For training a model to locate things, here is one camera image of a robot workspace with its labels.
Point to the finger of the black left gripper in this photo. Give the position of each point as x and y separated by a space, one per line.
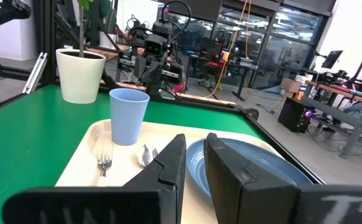
156 77
140 68

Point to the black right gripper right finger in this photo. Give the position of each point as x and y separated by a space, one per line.
262 199

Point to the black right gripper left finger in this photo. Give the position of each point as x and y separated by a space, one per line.
156 199

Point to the blue ceramic plate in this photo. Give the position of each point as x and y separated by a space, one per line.
262 161

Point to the light blue plastic cup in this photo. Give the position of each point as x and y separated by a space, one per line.
128 118

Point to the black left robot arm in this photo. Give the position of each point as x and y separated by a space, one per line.
162 28

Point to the cream plastic tray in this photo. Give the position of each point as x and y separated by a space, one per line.
125 174

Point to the red clip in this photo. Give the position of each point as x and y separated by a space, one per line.
178 88

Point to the person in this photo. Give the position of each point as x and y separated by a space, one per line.
213 67

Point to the wooden plank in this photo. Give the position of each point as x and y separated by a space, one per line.
212 99

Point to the white ribbed plant pot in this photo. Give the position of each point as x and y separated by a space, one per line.
80 77

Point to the black desk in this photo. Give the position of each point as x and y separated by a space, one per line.
240 67

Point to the green potted plant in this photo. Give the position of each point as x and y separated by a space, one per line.
81 31

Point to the black corner clamp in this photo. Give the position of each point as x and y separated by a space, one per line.
252 113

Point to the black computer case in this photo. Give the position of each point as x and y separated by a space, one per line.
293 115

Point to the silver aluminium extrusion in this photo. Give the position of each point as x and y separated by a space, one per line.
35 73

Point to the brown cardboard box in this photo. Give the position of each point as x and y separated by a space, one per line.
290 87

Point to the wooden desk grey legs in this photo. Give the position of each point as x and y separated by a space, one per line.
339 91

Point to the small black monitor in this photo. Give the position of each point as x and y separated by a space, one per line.
331 59

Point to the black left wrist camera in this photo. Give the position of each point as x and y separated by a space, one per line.
154 46

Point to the black frame post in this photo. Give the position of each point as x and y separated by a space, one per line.
44 37

